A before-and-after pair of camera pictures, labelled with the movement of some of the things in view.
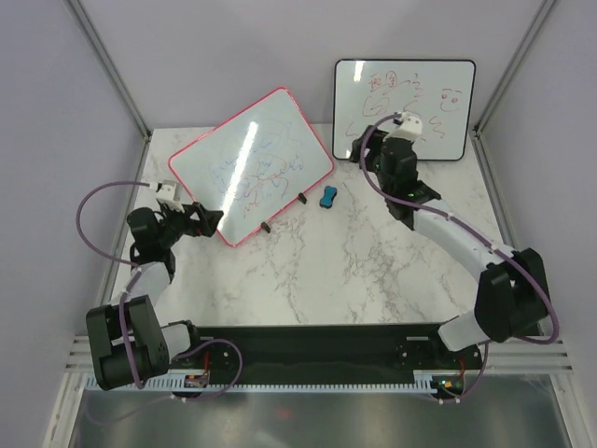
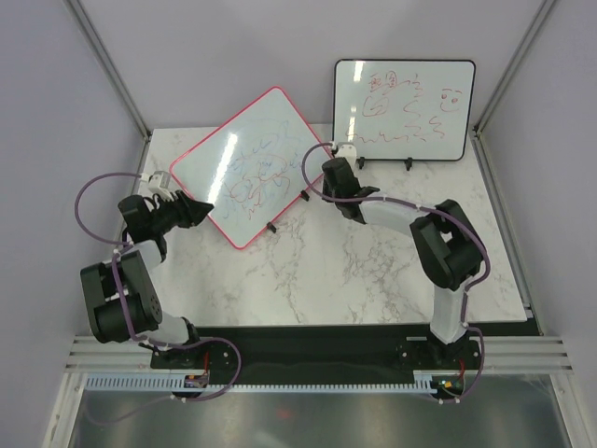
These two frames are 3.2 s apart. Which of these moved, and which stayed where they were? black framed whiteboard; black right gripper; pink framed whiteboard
Moved: black right gripper
Stayed: pink framed whiteboard; black framed whiteboard
